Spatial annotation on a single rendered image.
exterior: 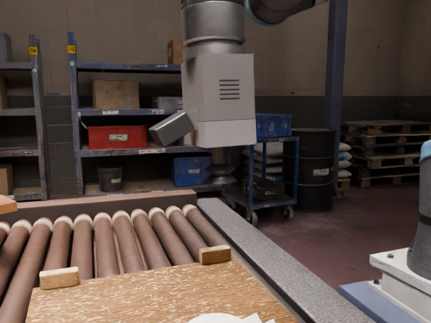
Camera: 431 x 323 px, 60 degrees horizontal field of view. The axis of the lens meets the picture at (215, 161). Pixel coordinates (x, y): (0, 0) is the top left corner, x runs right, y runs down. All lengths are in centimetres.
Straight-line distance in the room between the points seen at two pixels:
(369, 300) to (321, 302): 15
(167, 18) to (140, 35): 42
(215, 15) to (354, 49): 600
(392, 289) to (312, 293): 17
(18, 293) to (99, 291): 14
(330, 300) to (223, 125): 37
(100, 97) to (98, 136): 44
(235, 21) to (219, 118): 11
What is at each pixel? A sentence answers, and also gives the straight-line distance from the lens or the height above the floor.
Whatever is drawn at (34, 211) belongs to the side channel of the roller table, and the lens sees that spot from 112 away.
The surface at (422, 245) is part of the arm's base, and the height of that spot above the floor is 99.
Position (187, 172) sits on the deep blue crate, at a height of 31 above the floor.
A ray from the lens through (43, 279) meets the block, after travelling 67.
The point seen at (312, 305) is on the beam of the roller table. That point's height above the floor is 92.
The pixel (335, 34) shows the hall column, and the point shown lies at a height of 194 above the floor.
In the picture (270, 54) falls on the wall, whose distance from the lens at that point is 565.
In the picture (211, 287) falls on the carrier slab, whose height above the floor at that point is 94.
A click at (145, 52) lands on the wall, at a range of 512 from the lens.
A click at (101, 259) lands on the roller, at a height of 92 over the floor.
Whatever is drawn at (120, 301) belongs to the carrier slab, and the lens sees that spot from 62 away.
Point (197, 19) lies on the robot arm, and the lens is 45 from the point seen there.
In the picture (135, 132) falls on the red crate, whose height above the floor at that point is 83.
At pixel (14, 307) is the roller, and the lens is 69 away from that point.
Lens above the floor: 124
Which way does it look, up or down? 10 degrees down
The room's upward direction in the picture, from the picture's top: straight up
